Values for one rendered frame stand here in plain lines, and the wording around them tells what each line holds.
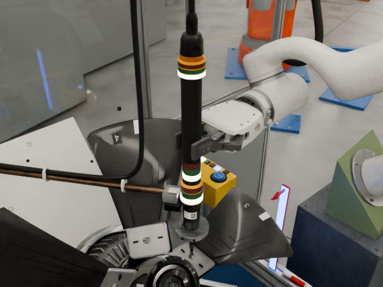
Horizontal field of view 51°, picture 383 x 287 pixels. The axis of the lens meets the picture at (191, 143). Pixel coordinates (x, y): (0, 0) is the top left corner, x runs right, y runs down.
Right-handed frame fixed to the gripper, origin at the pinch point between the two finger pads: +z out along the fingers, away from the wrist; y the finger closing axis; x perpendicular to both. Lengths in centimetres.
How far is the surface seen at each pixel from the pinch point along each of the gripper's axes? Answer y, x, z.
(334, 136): 83, -147, -256
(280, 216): 0, -40, -34
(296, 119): 121, -143, -251
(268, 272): 1, -64, -35
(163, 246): 1.9, -23.2, 5.8
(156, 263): -1.4, -21.7, 10.4
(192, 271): -5.1, -25.5, 4.5
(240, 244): -4.2, -30.6, -11.6
